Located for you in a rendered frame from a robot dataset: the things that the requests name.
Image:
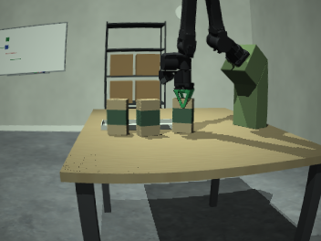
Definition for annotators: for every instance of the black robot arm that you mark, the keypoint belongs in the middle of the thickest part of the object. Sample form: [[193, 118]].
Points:
[[186, 43]]

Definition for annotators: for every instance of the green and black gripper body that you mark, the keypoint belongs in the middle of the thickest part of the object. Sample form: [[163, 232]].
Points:
[[186, 78]]

